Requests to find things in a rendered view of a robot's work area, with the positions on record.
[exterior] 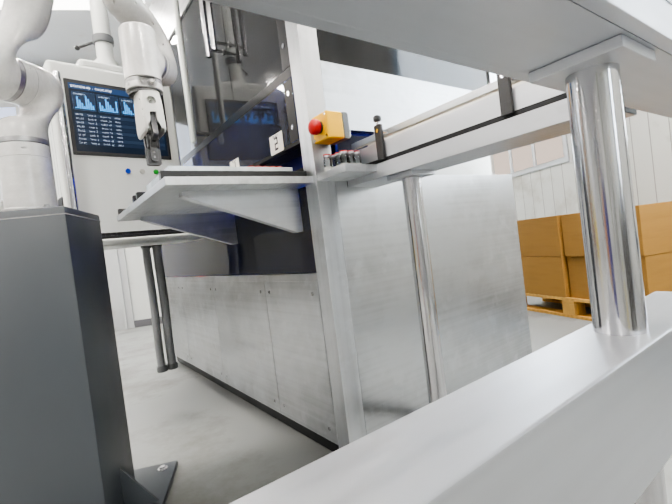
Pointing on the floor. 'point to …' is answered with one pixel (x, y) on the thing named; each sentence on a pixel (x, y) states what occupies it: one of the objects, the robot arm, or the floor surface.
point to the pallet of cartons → (565, 274)
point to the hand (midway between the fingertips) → (153, 157)
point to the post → (326, 239)
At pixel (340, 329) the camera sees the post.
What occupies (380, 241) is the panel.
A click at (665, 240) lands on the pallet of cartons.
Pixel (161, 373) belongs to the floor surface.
